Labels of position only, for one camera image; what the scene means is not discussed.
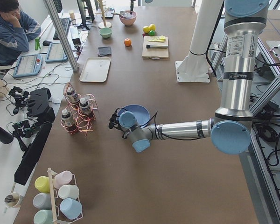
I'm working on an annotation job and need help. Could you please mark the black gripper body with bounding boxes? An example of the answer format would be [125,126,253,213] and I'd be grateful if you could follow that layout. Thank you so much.
[108,107,122,130]

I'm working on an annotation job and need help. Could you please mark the blue plate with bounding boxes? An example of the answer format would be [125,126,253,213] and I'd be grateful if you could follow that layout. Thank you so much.
[117,104,150,127]

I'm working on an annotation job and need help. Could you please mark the orange fruit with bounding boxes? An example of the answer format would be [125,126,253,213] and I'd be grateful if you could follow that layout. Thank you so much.
[124,38,132,47]

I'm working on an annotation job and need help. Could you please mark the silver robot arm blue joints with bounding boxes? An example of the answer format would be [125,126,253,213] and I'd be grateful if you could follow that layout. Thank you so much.
[117,0,269,154]

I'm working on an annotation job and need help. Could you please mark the upper bottle in rack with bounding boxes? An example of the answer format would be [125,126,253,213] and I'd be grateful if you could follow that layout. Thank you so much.
[66,90,80,104]

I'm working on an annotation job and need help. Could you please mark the cream tray with bear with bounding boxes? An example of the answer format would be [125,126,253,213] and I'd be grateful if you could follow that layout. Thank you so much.
[79,57,111,83]

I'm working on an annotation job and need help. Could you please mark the grey folded cloth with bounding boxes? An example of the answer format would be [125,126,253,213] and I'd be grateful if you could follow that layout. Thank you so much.
[98,46,112,57]

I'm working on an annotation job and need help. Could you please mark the pink cup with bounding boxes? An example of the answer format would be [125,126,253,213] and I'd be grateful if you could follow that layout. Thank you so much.
[53,170,73,189]

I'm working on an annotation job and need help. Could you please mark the wooden cutting board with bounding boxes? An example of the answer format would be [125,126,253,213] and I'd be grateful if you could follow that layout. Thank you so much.
[142,36,169,59]

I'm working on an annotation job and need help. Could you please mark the steel cylinder with black tip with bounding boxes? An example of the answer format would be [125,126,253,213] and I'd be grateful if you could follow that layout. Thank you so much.
[146,44,168,49]

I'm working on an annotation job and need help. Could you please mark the white cup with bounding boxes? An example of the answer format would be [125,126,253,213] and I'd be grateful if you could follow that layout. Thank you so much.
[58,184,79,200]

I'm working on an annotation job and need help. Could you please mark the green bowl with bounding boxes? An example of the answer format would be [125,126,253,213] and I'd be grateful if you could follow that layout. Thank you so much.
[99,28,112,38]

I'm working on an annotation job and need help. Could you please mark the right teach pendant tablet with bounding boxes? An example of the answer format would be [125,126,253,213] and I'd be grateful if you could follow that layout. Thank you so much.
[45,42,68,63]

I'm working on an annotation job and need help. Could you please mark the teach pendant tablet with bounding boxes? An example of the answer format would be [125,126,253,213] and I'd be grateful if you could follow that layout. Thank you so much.
[45,42,68,63]
[13,54,42,78]

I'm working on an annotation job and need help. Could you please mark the yellow plastic knife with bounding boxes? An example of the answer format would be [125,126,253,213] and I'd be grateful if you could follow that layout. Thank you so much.
[147,39,166,42]

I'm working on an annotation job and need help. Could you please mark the yellow cup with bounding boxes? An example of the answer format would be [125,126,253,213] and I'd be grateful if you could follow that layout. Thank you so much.
[35,176,50,193]

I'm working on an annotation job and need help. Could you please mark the green lime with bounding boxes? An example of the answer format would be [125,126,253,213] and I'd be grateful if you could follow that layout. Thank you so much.
[148,30,155,36]

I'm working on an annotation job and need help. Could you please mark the wooden stand with round base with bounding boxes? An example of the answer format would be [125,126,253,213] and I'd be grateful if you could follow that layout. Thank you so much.
[96,0,112,29]

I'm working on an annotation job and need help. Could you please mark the lower yellow lemon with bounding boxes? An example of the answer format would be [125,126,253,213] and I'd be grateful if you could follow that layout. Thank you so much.
[143,26,151,34]

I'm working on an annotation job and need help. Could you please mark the yellow lemon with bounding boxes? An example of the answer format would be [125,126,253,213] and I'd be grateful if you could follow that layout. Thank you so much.
[149,24,156,31]
[143,26,151,34]

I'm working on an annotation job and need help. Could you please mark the blue cup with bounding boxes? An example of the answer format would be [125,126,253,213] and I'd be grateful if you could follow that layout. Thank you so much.
[59,198,82,220]

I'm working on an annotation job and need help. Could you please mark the left teach pendant tablet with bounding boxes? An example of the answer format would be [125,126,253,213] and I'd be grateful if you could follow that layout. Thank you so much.
[13,54,42,78]

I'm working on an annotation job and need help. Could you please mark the upper yellow lemon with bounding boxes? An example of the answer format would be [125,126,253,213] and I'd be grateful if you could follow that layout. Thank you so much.
[149,24,156,31]

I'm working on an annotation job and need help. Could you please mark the pink bowl with ice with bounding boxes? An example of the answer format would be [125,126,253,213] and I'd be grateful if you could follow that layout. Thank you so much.
[119,11,137,26]

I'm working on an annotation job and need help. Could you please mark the black computer mouse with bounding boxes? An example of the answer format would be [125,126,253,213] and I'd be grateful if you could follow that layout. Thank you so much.
[42,40,52,46]

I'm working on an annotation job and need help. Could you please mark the steel ice scoop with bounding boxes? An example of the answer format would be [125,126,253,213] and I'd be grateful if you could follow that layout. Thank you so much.
[112,11,133,18]

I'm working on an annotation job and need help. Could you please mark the grey cup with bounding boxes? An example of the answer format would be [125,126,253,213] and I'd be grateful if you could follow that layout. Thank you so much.
[33,193,51,210]

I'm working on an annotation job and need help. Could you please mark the black keyboard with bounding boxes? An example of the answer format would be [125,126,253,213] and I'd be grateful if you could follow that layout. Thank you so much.
[53,17,71,40]

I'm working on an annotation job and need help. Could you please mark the black water bottle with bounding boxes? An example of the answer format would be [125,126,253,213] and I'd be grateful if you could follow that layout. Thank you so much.
[0,127,14,144]

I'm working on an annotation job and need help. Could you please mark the mint green cup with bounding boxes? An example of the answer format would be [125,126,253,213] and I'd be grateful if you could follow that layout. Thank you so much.
[33,210,53,224]

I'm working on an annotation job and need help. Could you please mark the paper cup with utensils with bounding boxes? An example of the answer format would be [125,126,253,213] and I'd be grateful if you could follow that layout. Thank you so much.
[4,192,22,208]

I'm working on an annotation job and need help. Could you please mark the seated person in blue jacket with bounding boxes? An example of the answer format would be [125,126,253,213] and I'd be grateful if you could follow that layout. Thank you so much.
[0,0,41,65]

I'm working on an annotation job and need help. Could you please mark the copper wire bottle rack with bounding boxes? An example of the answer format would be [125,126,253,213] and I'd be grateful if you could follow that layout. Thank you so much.
[60,83,98,136]

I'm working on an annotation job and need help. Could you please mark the aluminium frame post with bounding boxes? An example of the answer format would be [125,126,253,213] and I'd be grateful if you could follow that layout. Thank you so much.
[43,0,78,72]

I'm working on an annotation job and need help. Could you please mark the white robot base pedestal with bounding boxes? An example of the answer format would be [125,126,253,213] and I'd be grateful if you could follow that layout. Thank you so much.
[175,0,224,83]

